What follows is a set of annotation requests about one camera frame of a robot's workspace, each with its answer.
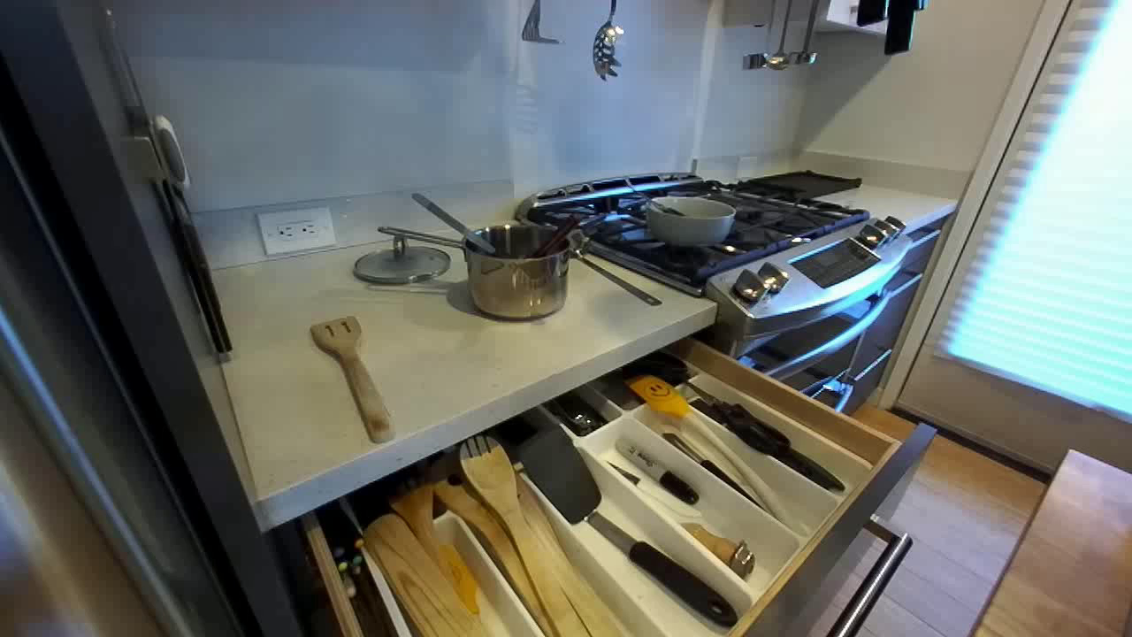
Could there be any metal drawer handle bar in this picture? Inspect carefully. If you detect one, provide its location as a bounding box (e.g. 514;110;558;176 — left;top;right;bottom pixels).
823;518;915;637

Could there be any wooden kitchen drawer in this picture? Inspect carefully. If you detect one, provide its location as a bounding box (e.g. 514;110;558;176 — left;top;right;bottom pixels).
299;338;939;637

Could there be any white cutlery organizer tray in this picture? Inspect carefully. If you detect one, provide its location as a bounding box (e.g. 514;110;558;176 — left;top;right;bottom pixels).
517;369;882;637

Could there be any hanging slotted metal spoon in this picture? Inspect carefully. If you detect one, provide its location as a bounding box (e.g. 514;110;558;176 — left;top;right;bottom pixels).
590;0;630;86

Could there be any wooden spoon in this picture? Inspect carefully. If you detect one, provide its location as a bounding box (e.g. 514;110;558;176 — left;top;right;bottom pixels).
391;484;489;623
434;477;549;631
362;510;474;637

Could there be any wooden table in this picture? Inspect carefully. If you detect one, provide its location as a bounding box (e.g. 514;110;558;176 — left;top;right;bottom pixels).
971;446;1132;637

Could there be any wooden fork spatula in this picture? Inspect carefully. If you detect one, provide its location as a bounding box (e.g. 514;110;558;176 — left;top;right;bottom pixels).
455;432;599;637

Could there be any narrow white utensil tray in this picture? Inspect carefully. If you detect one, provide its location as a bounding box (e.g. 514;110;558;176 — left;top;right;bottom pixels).
351;505;549;637

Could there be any round metal pot lid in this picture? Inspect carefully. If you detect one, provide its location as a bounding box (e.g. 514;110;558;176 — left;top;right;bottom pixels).
351;230;452;286

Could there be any slotted wooden spatula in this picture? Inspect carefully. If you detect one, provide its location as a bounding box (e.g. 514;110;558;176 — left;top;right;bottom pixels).
308;312;397;446

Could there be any white wall outlet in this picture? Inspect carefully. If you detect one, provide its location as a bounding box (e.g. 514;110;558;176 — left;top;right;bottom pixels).
255;204;339;257

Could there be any black cast iron grate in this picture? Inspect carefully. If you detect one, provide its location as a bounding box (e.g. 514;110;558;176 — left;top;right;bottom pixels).
525;175;878;293

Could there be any black sheathed knife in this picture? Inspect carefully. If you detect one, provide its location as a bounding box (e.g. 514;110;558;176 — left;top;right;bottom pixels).
694;394;848;494

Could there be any hanging metal ladle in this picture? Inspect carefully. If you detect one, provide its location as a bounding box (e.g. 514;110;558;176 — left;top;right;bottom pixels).
743;0;823;70

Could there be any stainless steel gas range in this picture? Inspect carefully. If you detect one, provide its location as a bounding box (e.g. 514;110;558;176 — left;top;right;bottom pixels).
514;171;959;419

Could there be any white ceramic bowl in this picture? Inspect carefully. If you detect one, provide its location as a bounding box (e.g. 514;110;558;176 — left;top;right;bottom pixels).
642;194;738;253

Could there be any black nylon spatula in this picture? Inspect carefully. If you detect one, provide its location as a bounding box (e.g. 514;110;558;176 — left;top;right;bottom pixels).
514;422;743;631

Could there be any oven door handle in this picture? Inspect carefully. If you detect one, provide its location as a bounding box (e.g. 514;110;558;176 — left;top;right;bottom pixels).
738;276;939;360

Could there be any yellow handled utensil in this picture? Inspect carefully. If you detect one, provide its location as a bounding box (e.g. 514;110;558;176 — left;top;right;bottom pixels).
626;372;782;518

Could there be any dark refrigerator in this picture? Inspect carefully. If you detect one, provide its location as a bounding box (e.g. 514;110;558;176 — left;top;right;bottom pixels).
0;0;300;637

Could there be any hanging metal spatula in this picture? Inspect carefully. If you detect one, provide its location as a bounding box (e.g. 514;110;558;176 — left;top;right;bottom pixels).
519;0;563;49

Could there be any stainless steel saucepan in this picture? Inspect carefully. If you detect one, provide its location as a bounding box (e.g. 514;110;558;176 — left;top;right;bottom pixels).
376;220;586;325

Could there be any small black handled knife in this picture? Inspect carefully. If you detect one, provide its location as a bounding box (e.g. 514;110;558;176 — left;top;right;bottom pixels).
616;439;705;510

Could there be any white window blind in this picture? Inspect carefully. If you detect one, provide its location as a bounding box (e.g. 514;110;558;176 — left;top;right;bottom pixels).
939;0;1132;424

